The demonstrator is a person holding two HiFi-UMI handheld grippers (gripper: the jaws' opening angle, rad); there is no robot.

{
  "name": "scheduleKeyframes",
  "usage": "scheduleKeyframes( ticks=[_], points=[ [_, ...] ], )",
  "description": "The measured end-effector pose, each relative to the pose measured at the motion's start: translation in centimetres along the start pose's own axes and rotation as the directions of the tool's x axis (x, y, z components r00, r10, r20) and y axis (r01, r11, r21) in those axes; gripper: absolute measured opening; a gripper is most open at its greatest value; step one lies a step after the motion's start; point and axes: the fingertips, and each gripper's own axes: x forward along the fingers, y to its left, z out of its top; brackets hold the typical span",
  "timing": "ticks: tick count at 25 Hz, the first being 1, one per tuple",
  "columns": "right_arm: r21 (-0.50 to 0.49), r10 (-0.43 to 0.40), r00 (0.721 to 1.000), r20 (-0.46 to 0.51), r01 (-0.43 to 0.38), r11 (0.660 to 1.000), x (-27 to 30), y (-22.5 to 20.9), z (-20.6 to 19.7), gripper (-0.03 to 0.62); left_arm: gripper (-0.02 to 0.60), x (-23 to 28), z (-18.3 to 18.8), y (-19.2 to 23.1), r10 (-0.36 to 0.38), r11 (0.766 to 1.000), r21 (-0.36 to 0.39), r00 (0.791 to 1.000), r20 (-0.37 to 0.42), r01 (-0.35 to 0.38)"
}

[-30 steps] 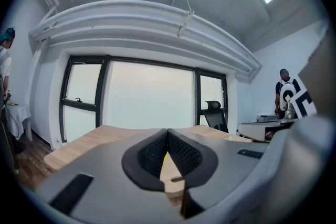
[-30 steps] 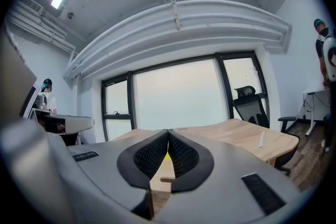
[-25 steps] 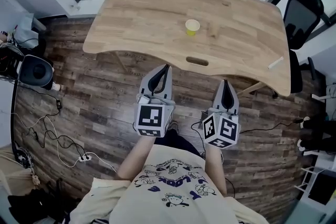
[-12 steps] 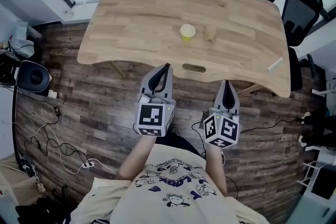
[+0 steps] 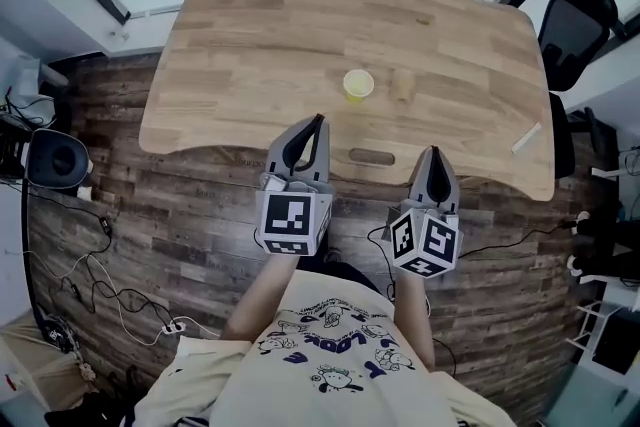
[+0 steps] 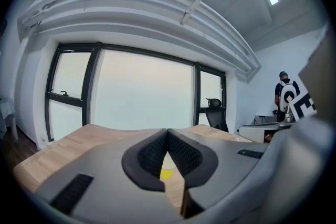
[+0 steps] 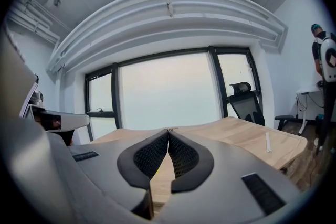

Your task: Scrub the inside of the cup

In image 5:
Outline person's left forearm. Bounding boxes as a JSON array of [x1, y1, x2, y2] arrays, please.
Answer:
[[221, 254, 301, 341]]

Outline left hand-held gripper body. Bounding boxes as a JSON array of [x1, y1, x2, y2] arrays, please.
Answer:
[[254, 170, 335, 258]]

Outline black equipment pile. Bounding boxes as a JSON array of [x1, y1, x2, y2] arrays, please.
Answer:
[[0, 112, 36, 181]]

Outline black bag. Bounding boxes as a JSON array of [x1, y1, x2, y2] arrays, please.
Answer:
[[44, 364, 136, 427]]

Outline black office chair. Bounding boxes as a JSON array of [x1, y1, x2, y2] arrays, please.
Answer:
[[537, 0, 619, 181]]

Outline person's right forearm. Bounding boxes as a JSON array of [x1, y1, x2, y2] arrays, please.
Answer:
[[392, 272, 436, 371]]

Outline cream printed shirt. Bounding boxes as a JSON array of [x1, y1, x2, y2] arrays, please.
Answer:
[[132, 272, 519, 427]]

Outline white floor cable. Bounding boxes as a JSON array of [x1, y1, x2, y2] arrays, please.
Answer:
[[29, 249, 221, 346]]

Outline person's black trousers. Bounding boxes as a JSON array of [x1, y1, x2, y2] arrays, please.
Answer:
[[297, 248, 381, 296]]

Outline beige sponge piece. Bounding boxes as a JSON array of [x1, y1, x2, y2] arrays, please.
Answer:
[[391, 68, 415, 104]]

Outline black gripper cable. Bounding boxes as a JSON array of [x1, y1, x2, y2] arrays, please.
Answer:
[[367, 224, 401, 301]]

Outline long black cable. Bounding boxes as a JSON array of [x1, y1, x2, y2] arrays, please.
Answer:
[[458, 217, 579, 261]]

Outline white paper strip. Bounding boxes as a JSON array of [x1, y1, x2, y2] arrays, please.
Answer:
[[510, 122, 543, 155]]

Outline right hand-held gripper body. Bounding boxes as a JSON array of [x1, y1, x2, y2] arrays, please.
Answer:
[[388, 195, 461, 280]]

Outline black patterned pouch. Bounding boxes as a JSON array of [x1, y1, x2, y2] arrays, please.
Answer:
[[37, 314, 81, 354]]

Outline white dome headset device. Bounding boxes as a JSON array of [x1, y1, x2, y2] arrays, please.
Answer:
[[24, 127, 94, 191]]

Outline white metal rack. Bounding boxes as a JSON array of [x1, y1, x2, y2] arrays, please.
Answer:
[[569, 299, 640, 376]]

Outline cardboard box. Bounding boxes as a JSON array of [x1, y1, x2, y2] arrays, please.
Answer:
[[0, 314, 91, 411]]

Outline yellow paper cup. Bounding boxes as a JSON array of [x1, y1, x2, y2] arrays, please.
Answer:
[[342, 68, 375, 104]]

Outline black floor cable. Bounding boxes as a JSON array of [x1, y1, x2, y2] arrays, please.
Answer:
[[29, 194, 176, 331]]

